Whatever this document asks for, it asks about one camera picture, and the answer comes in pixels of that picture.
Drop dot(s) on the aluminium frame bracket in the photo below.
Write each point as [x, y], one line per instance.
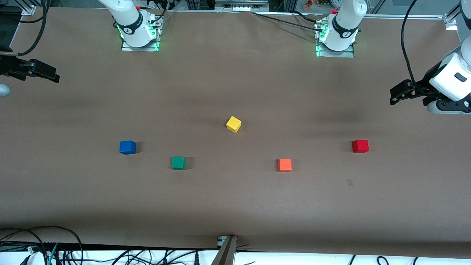
[450, 22]

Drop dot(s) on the aluminium table edge rail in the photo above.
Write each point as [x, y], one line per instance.
[404, 16]

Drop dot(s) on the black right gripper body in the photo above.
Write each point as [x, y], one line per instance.
[8, 66]

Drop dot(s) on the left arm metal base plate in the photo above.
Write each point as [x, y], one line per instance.
[347, 55]

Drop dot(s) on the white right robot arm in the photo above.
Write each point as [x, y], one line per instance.
[128, 22]

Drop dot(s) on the green cube block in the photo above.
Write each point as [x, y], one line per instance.
[178, 163]

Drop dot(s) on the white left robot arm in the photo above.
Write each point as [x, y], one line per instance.
[344, 22]

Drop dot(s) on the brown paper table cover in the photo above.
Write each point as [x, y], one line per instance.
[235, 73]

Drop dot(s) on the grey power strip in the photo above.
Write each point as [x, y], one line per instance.
[241, 5]

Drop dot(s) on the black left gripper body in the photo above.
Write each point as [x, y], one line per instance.
[428, 83]

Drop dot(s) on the aluminium bar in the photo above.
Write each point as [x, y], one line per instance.
[225, 252]

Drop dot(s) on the yellow cube block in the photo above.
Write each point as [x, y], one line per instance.
[233, 124]

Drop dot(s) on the orange cube block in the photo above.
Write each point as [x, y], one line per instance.
[284, 165]

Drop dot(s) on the red cube block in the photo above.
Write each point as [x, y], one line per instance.
[360, 146]

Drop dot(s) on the aluminium frame extrusion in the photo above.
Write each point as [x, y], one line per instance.
[31, 7]

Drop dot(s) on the blue cube block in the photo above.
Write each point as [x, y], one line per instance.
[127, 147]

